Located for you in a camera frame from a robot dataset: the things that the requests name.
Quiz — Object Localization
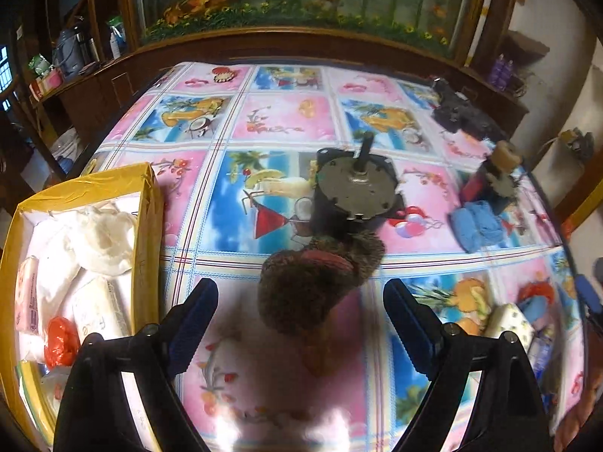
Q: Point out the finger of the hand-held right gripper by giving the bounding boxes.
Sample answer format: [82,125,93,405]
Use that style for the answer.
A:
[575,275,603,316]

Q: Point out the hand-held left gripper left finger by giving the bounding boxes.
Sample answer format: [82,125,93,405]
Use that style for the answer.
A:
[54,278,220,452]

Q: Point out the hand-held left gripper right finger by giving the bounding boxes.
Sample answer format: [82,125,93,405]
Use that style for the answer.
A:
[383,279,554,452]

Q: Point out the red plastic bag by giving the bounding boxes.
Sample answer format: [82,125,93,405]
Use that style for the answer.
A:
[518,282,557,307]
[44,316,81,368]

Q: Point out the blue plastic bundle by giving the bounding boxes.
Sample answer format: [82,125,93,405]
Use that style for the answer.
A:
[518,299,549,328]

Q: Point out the blue white tissue pack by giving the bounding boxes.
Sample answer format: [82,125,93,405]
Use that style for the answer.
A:
[528,327,557,377]

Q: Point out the white yellow-print tissue pack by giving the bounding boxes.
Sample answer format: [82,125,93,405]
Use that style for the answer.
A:
[483,302,535,354]

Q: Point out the yellow cardboard box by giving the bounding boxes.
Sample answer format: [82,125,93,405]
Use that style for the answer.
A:
[0,162,165,448]

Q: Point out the beige tissue pack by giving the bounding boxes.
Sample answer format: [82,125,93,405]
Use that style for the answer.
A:
[72,277,133,340]

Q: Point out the brown knit hat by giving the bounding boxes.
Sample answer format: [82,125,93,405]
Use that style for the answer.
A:
[258,233,387,335]

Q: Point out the blue towel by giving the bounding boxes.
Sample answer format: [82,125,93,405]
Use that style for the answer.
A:
[450,200,507,252]

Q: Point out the pink tissue pack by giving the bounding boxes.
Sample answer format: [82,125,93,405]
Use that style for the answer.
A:
[14,257,41,335]

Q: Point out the wooden chair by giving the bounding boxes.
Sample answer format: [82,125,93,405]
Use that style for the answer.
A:
[556,183,603,241]

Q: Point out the white cloth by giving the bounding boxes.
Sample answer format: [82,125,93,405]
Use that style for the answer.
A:
[61,202,139,276]

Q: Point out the dark stuffed toy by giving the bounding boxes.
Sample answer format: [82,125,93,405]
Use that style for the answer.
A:
[459,140,523,212]

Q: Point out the black electric motor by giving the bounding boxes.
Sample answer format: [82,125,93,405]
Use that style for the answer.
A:
[308,133,406,238]

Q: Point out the white plastic bag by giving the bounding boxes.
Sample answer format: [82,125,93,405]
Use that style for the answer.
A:
[49,129,88,175]

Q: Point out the printed pink blue tablecloth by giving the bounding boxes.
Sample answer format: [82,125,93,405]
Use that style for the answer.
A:
[80,60,585,452]

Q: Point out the black gadget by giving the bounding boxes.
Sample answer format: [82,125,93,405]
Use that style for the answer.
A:
[431,78,502,139]

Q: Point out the pink box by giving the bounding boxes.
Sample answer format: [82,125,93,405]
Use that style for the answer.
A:
[29,68,64,99]

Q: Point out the white bottle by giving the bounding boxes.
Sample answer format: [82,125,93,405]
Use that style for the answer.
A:
[108,16,128,60]

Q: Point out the grey blue kettle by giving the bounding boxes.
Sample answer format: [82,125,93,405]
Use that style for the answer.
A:
[52,26,90,81]

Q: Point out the white rolled paper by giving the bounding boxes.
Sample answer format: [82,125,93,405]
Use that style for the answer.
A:
[464,0,497,67]

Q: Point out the barred window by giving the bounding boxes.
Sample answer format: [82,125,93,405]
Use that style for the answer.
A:
[0,44,12,95]

